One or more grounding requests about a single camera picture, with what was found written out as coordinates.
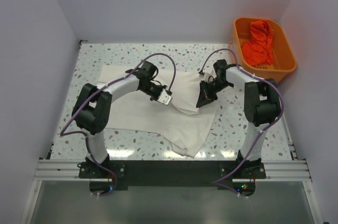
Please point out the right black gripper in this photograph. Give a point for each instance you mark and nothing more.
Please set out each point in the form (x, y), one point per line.
(205, 96)

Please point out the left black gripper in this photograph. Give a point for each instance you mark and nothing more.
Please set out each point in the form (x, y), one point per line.
(161, 87)

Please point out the white coca-cola t shirt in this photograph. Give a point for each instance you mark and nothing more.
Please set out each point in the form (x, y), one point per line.
(181, 122)

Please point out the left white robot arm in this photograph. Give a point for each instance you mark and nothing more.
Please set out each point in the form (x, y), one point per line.
(92, 109)

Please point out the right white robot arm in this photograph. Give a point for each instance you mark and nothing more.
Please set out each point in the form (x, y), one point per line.
(262, 105)

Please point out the orange t shirt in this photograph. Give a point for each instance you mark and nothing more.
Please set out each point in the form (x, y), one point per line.
(258, 50)

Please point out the orange plastic basket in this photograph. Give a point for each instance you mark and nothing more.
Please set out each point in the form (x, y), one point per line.
(283, 62)

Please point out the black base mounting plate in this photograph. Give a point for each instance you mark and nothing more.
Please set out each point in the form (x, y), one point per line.
(177, 180)

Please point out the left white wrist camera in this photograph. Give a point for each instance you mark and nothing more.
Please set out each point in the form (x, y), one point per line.
(165, 97)

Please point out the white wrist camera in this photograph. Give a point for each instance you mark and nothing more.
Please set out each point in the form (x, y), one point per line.
(207, 76)
(165, 97)

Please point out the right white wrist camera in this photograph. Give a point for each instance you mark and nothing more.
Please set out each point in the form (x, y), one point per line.
(207, 76)

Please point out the aluminium frame rail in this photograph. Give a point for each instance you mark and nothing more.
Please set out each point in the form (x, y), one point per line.
(276, 171)

